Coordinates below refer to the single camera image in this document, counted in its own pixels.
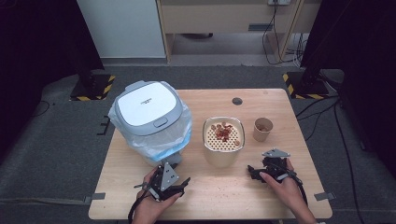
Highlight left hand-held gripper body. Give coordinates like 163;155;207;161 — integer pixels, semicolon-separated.
134;161;185;202

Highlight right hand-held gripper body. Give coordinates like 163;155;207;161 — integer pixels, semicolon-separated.
261;147;297;183

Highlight brown paper cup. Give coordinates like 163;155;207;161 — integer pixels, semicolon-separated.
252;117;275;143

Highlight beige strainer container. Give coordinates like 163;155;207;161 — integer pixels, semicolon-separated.
202;116;246;169

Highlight person's left hand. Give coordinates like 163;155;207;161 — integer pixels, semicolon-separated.
133;167;183;221

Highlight person's right hand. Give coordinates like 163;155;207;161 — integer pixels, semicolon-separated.
259;158;308;217

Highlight translucent trash bag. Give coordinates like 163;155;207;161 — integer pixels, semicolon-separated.
107;98;193;163

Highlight pile of berries and slices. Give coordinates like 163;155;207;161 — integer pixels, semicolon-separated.
210;122;242;147

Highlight grey tape piece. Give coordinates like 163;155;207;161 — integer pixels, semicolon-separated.
313;191;337;202
82;192;106;205

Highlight grey white trash can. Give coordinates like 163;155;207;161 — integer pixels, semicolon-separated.
114;79;185;169

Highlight striped stand base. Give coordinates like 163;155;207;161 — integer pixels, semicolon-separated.
282;71;331;101
69;73;117;102

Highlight black curtain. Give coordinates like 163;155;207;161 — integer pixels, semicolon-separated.
0;0;106;160
300;0;396;171

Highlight white cabinet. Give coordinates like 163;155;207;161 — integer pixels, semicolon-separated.
76;0;167;60

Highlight wooden desk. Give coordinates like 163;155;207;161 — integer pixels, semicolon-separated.
155;0;322;63

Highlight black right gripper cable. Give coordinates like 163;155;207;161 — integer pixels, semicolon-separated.
279;167;309;206

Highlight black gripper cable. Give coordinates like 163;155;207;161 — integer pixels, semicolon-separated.
279;167;309;206
127;186;151;224

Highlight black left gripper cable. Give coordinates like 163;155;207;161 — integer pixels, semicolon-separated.
127;186;151;224

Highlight black table bracket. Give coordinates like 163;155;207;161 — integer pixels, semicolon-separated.
96;115;112;136

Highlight black hanging cables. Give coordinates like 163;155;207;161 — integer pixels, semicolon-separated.
262;3;309;67

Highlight thin black floor cable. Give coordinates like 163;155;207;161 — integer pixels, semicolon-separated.
30;99;51;119

